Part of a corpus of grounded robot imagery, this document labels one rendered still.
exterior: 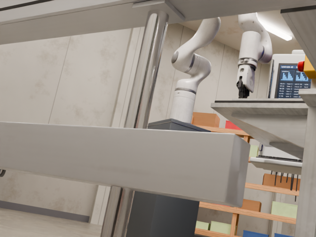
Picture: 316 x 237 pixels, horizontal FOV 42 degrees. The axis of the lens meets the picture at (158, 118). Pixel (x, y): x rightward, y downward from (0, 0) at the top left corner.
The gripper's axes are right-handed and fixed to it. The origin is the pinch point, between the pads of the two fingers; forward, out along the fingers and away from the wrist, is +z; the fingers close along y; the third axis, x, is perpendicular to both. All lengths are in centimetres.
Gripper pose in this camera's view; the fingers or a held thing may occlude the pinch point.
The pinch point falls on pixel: (242, 101)
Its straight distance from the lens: 179.1
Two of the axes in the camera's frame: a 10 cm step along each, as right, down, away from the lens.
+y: 5.4, 2.9, 7.9
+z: -1.8, 9.6, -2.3
